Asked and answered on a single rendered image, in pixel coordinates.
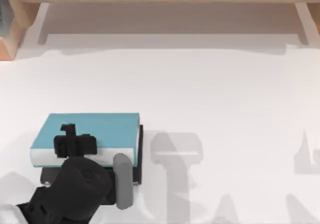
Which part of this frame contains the teal book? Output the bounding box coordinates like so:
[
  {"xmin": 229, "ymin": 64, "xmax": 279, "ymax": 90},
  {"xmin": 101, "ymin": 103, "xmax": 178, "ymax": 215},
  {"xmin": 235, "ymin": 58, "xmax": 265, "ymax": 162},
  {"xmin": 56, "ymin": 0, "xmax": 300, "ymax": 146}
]
[{"xmin": 29, "ymin": 112, "xmax": 141, "ymax": 170}]

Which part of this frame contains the pale grey rounded box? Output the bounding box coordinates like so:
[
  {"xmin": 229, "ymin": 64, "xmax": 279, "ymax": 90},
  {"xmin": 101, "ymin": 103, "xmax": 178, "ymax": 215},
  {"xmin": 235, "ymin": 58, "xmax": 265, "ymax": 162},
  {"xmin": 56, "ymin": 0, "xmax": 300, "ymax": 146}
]
[{"xmin": 112, "ymin": 152, "xmax": 134, "ymax": 211}]

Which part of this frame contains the black book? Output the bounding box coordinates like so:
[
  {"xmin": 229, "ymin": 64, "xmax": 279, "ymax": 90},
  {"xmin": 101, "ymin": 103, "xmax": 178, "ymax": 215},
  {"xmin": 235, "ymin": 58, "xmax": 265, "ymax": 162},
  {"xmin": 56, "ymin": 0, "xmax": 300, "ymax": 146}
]
[{"xmin": 39, "ymin": 124, "xmax": 144, "ymax": 186}]

